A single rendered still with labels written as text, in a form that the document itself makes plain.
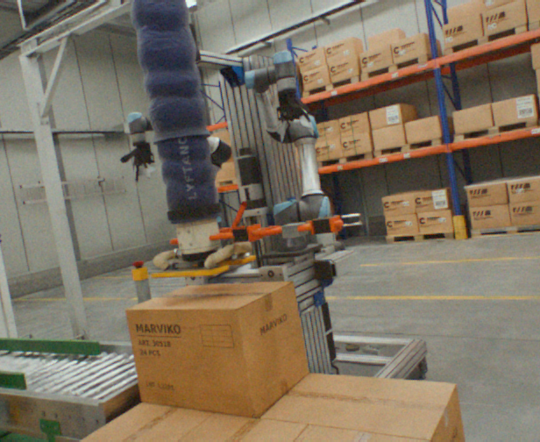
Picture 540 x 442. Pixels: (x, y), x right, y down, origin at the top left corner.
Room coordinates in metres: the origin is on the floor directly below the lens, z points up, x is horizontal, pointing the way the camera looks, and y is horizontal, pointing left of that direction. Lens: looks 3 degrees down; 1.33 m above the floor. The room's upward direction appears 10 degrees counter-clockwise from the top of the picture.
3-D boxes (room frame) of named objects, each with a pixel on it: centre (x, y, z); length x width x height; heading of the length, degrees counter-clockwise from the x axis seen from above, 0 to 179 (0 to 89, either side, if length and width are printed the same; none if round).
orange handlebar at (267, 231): (2.03, 0.05, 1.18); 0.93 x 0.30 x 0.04; 55
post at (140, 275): (2.96, 0.80, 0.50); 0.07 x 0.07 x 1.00; 58
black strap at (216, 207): (2.04, 0.28, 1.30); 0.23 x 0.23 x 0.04
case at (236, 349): (2.03, 0.28, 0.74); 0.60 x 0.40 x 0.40; 56
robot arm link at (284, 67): (2.01, -0.18, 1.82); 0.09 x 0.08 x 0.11; 169
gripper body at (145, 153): (2.59, 0.57, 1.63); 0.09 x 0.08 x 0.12; 130
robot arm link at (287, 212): (2.33, -0.11, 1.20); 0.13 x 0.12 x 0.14; 79
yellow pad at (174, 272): (1.96, 0.34, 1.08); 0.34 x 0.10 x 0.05; 55
